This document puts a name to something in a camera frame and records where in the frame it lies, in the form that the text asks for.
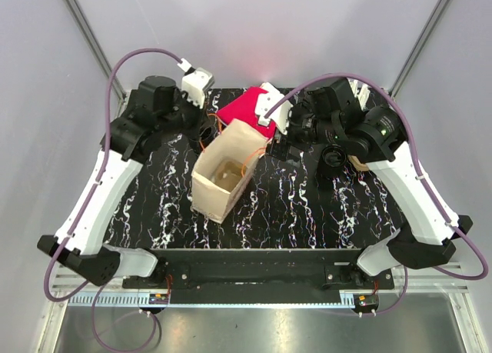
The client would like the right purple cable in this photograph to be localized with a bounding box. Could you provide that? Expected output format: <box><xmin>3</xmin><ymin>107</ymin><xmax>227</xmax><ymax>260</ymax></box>
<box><xmin>261</xmin><ymin>72</ymin><xmax>490</xmax><ymax>316</ymax></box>

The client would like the black cup lid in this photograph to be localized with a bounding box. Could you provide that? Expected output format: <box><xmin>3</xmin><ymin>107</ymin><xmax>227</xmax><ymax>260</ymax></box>
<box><xmin>317</xmin><ymin>145</ymin><xmax>347</xmax><ymax>179</ymax></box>

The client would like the paper takeout bag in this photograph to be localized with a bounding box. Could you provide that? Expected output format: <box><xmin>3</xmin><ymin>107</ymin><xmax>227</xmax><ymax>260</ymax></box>
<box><xmin>191</xmin><ymin>119</ymin><xmax>268</xmax><ymax>224</ymax></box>

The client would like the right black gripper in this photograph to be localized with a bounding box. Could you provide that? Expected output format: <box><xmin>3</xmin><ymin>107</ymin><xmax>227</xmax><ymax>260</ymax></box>
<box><xmin>264</xmin><ymin>93</ymin><xmax>341</xmax><ymax>168</ymax></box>

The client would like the bottom cardboard cup carrier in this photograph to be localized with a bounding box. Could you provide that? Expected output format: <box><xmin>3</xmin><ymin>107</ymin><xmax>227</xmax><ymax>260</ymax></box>
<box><xmin>348</xmin><ymin>155</ymin><xmax>370</xmax><ymax>172</ymax></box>

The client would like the black coffee cup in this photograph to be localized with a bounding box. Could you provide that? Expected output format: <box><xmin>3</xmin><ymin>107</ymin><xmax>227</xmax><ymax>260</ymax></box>
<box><xmin>198</xmin><ymin>122</ymin><xmax>223</xmax><ymax>151</ymax></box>

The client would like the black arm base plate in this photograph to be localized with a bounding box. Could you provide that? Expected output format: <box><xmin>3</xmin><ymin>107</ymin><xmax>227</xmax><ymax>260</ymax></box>
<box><xmin>122</xmin><ymin>249</ymin><xmax>394</xmax><ymax>307</ymax></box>

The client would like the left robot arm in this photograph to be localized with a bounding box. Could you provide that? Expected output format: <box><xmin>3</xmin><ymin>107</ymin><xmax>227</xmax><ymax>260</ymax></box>
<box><xmin>37</xmin><ymin>68</ymin><xmax>214</xmax><ymax>288</ymax></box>

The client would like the stack of napkins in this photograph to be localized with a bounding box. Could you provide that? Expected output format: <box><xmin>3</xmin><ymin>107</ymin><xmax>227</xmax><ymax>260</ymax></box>
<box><xmin>260</xmin><ymin>82</ymin><xmax>281</xmax><ymax>95</ymax></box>

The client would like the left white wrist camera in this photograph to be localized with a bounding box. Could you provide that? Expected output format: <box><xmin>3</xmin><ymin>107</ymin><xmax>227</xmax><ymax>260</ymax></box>
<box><xmin>178</xmin><ymin>58</ymin><xmax>214</xmax><ymax>109</ymax></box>

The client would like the purple cable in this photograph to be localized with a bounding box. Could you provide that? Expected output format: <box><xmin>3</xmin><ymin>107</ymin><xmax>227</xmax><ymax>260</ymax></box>
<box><xmin>42</xmin><ymin>48</ymin><xmax>193</xmax><ymax>350</ymax></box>
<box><xmin>261</xmin><ymin>72</ymin><xmax>490</xmax><ymax>316</ymax></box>

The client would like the aluminium frame rail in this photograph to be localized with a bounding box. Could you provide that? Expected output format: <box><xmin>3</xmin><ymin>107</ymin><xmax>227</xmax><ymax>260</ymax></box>
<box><xmin>36</xmin><ymin>269</ymin><xmax>491</xmax><ymax>352</ymax></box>

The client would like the red folded cloth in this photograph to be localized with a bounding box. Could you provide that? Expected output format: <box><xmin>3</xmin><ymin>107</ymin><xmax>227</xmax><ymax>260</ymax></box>
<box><xmin>216</xmin><ymin>87</ymin><xmax>276</xmax><ymax>138</ymax></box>

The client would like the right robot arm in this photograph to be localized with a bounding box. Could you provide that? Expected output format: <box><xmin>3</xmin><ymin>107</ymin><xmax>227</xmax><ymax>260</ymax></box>
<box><xmin>257</xmin><ymin>72</ymin><xmax>472</xmax><ymax>289</ymax></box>

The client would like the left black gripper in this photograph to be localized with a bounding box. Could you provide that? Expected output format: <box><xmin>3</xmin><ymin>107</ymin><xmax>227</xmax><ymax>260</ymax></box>
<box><xmin>158</xmin><ymin>89</ymin><xmax>213</xmax><ymax>141</ymax></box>

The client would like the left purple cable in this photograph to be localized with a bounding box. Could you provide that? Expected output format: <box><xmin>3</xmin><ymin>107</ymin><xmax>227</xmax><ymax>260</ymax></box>
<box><xmin>42</xmin><ymin>48</ymin><xmax>193</xmax><ymax>350</ymax></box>

